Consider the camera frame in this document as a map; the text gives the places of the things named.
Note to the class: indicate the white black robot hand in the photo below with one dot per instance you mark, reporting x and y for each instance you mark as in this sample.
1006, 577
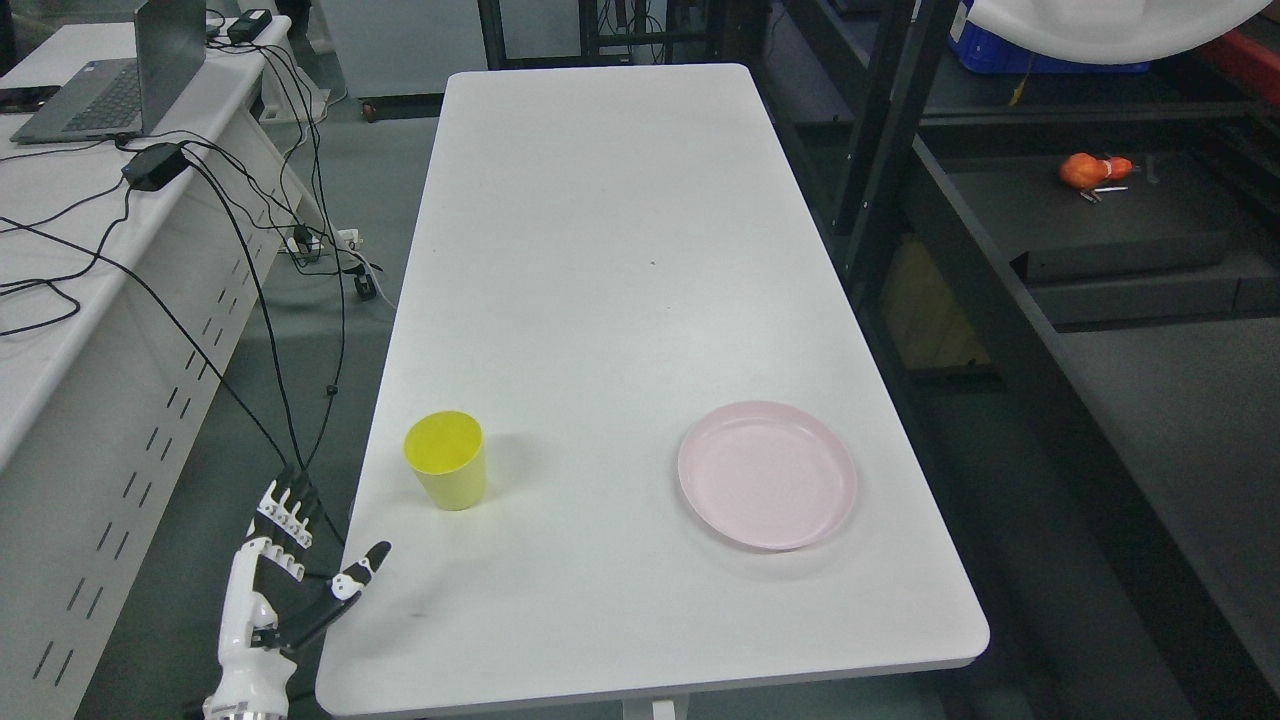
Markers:
266, 617

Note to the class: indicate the yellow plastic cup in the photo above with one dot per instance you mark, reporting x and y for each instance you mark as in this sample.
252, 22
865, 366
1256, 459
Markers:
446, 452

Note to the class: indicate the black metal shelf rack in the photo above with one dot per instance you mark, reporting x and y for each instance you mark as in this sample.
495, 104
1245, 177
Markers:
1089, 377

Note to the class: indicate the white side desk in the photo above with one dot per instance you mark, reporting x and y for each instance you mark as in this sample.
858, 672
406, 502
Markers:
120, 310

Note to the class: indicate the white power strip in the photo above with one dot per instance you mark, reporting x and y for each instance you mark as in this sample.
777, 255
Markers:
307, 244

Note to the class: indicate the black power adapter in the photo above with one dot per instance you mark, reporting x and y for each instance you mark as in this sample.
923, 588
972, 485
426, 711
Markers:
152, 168

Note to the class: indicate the white table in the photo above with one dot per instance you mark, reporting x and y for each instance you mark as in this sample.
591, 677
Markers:
602, 257

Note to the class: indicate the pink plastic plate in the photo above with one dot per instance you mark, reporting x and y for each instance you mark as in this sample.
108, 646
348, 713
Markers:
767, 475

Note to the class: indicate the grey laptop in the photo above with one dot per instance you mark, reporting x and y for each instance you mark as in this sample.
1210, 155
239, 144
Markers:
111, 98

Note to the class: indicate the blue plastic bin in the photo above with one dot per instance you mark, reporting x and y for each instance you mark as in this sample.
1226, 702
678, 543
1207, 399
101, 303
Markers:
983, 52

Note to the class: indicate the orange toy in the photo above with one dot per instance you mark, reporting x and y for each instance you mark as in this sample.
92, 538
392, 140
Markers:
1085, 172

